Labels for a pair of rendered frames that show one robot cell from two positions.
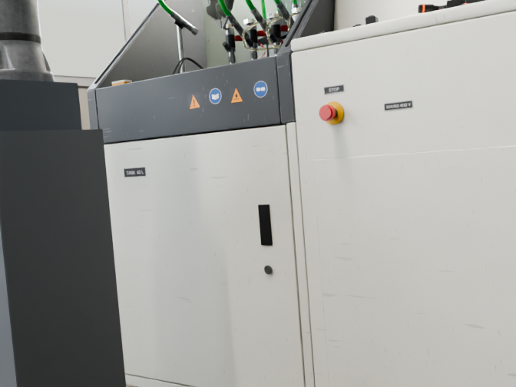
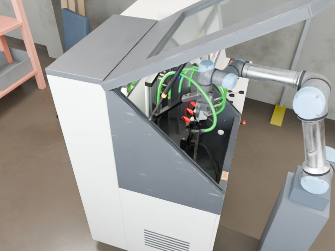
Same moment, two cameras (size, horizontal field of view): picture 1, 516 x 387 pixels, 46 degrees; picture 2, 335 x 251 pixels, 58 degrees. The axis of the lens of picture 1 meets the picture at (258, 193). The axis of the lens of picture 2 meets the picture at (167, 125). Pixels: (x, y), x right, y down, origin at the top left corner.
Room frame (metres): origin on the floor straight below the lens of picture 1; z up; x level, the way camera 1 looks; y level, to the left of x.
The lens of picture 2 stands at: (2.33, 1.25, 2.16)
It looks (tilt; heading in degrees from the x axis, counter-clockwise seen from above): 40 degrees down; 253
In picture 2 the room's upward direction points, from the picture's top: 1 degrees clockwise
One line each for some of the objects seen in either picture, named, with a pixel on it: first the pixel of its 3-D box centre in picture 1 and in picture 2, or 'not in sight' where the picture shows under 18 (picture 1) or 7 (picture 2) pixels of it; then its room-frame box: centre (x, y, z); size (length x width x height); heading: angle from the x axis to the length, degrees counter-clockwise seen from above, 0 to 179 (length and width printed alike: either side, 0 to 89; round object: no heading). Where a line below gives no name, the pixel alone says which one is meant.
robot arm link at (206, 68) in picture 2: not in sight; (206, 72); (1.78, 0.08, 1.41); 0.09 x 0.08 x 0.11; 129
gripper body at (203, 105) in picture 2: not in sight; (204, 99); (1.77, 0.08, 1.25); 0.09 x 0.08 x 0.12; 146
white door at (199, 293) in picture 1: (192, 263); not in sight; (1.61, 0.19, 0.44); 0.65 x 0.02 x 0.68; 56
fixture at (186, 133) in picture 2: not in sight; (194, 132); (1.75, -0.05, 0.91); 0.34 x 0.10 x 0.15; 56
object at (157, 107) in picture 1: (183, 104); (228, 158); (1.62, 0.18, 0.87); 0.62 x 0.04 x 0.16; 56
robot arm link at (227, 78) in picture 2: not in sight; (226, 77); (1.70, 0.14, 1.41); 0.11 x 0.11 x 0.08; 39
